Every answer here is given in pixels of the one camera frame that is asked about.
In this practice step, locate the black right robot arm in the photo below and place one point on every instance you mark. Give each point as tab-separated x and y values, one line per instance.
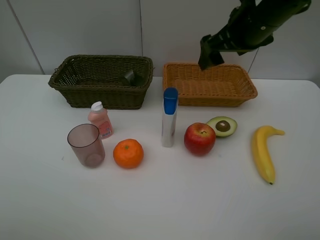
250	26

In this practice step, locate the yellow banana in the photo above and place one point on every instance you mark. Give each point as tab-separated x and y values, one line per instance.
260	152

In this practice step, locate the pink bottle white cap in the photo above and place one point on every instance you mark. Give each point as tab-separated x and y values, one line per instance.
98	116

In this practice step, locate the orange wicker basket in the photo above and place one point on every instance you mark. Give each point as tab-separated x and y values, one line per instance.
225	85

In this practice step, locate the red apple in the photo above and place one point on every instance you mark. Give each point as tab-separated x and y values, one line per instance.
199	139

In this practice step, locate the white tube blue cap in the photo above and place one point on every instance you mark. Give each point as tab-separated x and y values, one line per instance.
169	116

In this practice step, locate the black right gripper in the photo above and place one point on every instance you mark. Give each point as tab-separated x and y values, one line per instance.
219	42

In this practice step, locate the dark green wicker basket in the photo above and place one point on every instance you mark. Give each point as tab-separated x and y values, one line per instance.
85	79

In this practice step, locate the translucent pink plastic cup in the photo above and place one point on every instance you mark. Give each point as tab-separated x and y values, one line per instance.
86	143

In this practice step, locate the dark green pump bottle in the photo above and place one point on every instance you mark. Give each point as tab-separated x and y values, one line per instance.
131	79

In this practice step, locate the halved avocado with pit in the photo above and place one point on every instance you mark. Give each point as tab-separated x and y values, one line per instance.
223	126

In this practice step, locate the orange tangerine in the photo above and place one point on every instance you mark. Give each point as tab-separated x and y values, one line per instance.
128	154

